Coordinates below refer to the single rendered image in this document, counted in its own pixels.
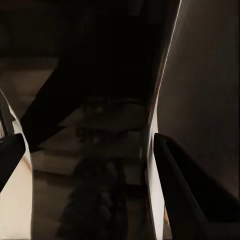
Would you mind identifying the bottle of coffee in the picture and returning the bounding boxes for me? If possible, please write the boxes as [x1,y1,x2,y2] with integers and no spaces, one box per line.
[0,0,182,240]

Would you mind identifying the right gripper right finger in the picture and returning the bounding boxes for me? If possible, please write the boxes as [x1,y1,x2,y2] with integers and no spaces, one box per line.
[153,133,240,240]

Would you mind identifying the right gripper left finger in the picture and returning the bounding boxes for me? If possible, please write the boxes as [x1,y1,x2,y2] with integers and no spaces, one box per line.
[0,133,26,193]

